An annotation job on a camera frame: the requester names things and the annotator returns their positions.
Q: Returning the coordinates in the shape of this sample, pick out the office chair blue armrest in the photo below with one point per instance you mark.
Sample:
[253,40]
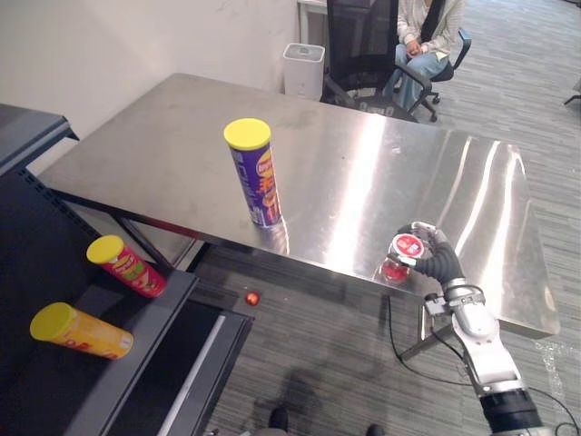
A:
[460,47]

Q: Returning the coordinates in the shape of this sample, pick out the small red ball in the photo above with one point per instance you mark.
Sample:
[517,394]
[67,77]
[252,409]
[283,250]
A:
[252,298]

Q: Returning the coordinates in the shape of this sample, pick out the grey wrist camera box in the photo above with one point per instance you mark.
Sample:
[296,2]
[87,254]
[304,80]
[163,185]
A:
[436,306]

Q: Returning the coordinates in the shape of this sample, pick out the orange chips can yellow lid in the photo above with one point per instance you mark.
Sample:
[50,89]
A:
[91,338]

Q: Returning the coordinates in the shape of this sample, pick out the robot left foot dark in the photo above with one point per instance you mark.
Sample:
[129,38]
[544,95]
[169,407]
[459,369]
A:
[279,418]

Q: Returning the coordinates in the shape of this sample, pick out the robot right foot dark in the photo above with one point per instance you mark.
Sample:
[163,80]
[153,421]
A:
[375,430]

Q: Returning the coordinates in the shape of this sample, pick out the person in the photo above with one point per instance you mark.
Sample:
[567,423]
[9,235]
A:
[426,27]

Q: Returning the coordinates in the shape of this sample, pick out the robot foot dark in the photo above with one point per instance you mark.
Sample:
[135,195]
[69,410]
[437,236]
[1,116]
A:
[375,430]
[279,418]

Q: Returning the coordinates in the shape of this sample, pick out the dark grey shelf unit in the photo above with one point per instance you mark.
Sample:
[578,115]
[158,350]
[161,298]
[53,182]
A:
[45,218]

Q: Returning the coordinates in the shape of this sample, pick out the robot right arm silver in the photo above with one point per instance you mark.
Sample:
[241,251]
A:
[476,327]

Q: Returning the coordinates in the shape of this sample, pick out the red chips can yellow lid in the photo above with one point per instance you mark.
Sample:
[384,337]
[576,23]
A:
[131,270]

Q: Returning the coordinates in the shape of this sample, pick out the white air purifier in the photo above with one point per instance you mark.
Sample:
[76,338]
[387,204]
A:
[303,72]

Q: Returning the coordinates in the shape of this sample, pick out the black chair base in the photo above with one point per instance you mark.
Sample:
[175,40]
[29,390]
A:
[574,93]

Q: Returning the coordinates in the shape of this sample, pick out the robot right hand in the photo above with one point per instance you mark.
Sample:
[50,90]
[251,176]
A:
[442,261]

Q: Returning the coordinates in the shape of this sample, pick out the black mesh office chair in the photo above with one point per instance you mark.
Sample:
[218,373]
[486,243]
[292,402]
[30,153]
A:
[358,45]

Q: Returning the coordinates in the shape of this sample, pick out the purple chips can yellow lid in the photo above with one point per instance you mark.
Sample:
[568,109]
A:
[258,181]

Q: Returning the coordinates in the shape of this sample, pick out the white desk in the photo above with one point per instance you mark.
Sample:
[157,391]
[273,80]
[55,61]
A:
[313,5]

